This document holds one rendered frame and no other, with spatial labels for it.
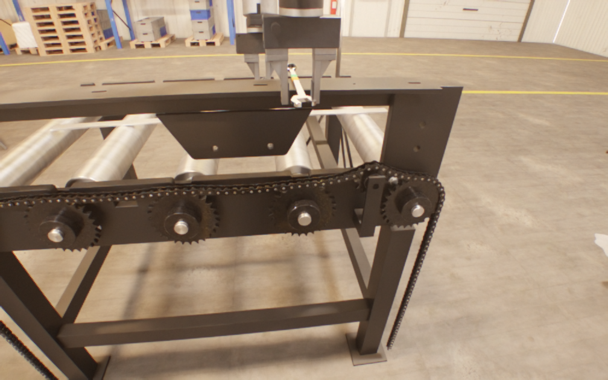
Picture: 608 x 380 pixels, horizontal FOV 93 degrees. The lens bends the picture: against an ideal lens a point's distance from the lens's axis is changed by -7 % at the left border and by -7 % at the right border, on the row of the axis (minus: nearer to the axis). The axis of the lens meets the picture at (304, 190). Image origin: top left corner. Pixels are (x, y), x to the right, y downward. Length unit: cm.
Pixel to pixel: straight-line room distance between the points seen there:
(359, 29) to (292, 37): 956
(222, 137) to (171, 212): 21
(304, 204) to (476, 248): 160
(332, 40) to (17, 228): 91
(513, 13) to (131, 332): 1225
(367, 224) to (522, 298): 135
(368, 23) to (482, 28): 372
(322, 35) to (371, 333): 112
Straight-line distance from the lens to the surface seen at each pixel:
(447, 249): 210
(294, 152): 94
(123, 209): 90
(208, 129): 74
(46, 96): 79
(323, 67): 60
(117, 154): 111
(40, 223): 95
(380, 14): 1027
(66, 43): 906
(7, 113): 91
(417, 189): 85
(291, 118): 73
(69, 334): 141
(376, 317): 129
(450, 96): 82
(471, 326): 178
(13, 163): 125
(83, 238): 94
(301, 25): 57
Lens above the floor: 135
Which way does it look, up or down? 35 degrees down
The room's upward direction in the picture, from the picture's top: 1 degrees clockwise
